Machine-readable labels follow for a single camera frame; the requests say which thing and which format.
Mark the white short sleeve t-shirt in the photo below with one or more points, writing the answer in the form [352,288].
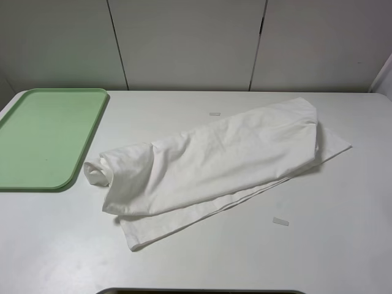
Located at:
[157,189]

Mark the green plastic tray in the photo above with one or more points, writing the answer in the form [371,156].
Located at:
[45,134]

